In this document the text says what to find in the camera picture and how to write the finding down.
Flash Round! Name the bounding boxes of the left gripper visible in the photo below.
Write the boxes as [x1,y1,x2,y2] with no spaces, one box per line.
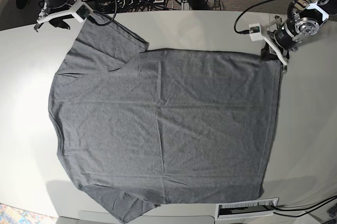
[260,20,300,61]

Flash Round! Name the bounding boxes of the grey T-shirt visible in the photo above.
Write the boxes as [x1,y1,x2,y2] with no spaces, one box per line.
[48,15,282,223]

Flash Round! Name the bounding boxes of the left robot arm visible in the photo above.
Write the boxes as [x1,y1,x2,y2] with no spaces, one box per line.
[261,0,336,65]

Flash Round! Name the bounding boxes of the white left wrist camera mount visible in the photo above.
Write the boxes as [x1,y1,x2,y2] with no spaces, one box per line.
[249,15,289,73]

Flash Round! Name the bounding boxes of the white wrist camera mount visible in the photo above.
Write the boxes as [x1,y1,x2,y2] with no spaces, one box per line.
[249,15,289,73]
[45,0,93,23]

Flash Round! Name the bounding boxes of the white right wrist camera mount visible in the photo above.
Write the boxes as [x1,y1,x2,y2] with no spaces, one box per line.
[45,0,93,23]

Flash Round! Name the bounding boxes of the black power strip red switch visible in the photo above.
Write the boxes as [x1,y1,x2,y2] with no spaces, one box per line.
[97,0,166,14]

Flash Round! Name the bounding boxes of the table cable grommet slot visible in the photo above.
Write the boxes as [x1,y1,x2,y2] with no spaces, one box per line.
[215,198,279,221]

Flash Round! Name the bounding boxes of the black cables at table edge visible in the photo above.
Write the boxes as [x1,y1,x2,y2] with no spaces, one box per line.
[271,195,337,217]

